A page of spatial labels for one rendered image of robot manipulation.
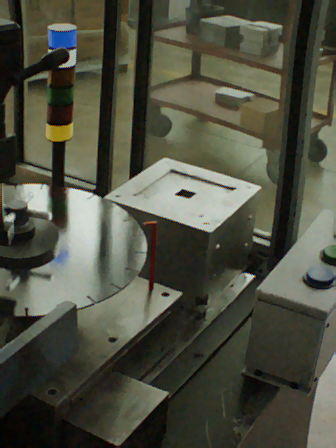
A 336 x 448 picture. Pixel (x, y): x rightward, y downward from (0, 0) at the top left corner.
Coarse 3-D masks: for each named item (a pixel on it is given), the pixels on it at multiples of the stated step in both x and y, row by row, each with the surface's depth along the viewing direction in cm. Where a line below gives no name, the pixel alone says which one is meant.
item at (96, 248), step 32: (64, 192) 108; (64, 224) 100; (96, 224) 100; (128, 224) 101; (64, 256) 93; (96, 256) 93; (128, 256) 94; (0, 288) 85; (32, 288) 86; (64, 288) 87; (96, 288) 87
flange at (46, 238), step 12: (36, 228) 96; (48, 228) 97; (12, 240) 92; (24, 240) 93; (36, 240) 93; (48, 240) 94; (0, 252) 91; (12, 252) 91; (24, 252) 91; (36, 252) 91; (48, 252) 92
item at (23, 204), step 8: (32, 192) 97; (16, 200) 93; (24, 200) 94; (8, 208) 92; (16, 208) 92; (24, 208) 92; (8, 216) 91; (16, 216) 92; (24, 216) 92; (32, 216) 92; (40, 216) 92; (48, 216) 92; (16, 224) 92; (24, 224) 93
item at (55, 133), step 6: (48, 126) 119; (54, 126) 118; (60, 126) 118; (66, 126) 118; (72, 126) 120; (48, 132) 119; (54, 132) 118; (60, 132) 118; (66, 132) 119; (48, 138) 120; (54, 138) 119; (60, 138) 119; (66, 138) 119
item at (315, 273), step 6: (312, 270) 101; (318, 270) 101; (324, 270) 101; (330, 270) 101; (312, 276) 100; (318, 276) 100; (324, 276) 100; (330, 276) 100; (312, 282) 99; (318, 282) 99; (324, 282) 99; (330, 282) 99
